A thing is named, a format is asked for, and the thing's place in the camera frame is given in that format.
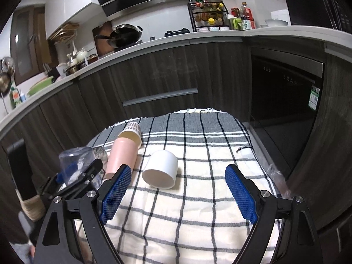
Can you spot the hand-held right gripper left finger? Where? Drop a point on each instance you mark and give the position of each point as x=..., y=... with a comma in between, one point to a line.
x=115, y=192

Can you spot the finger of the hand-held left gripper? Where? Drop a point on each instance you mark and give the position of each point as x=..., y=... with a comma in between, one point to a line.
x=92, y=172
x=71, y=168

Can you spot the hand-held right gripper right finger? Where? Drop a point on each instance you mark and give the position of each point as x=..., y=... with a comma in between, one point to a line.
x=242, y=195

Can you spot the clear plastic cup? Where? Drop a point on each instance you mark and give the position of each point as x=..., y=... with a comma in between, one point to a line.
x=77, y=165

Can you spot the white cup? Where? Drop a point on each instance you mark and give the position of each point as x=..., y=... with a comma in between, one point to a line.
x=160, y=172

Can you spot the pink cup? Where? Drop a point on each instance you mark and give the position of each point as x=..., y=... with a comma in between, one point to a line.
x=121, y=156

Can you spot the beige striped paper cup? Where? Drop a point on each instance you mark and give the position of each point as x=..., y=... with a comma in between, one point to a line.
x=130, y=133

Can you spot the woven straw basket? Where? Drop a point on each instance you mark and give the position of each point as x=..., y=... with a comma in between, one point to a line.
x=32, y=206

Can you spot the black flat object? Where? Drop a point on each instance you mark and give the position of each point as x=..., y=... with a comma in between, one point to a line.
x=20, y=167

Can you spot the clear plastic wrap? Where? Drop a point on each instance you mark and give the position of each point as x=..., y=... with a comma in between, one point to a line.
x=277, y=180

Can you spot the checkered black white cloth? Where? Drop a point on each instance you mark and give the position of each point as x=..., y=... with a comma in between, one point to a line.
x=189, y=170

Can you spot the green plastic basin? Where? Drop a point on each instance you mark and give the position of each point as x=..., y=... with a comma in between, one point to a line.
x=41, y=85

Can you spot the green dish soap bottle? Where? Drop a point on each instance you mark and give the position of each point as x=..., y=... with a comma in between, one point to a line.
x=15, y=96

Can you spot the black built-in dishwasher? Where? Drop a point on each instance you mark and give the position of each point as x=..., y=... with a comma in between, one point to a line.
x=283, y=110

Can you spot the white teapot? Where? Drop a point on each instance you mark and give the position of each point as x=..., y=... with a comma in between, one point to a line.
x=81, y=55

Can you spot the hanging metal pan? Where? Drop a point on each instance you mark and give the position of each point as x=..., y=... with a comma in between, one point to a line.
x=6, y=74

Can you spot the brown wooden door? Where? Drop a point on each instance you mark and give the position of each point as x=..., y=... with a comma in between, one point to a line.
x=29, y=45

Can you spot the brown cutting board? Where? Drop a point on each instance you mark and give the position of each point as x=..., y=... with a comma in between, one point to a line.
x=102, y=40

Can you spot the black wok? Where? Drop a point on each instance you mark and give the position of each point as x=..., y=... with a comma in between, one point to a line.
x=125, y=34

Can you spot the black stove burner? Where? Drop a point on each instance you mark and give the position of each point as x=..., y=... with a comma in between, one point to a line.
x=176, y=33

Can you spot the white bowl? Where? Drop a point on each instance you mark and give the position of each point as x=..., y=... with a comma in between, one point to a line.
x=275, y=22

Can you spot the black spice rack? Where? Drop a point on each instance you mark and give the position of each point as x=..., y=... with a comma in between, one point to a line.
x=207, y=16

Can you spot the red lid jar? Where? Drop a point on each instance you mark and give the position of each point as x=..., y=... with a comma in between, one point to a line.
x=235, y=12

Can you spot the black microwave oven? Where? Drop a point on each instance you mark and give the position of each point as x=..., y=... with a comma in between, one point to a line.
x=313, y=7

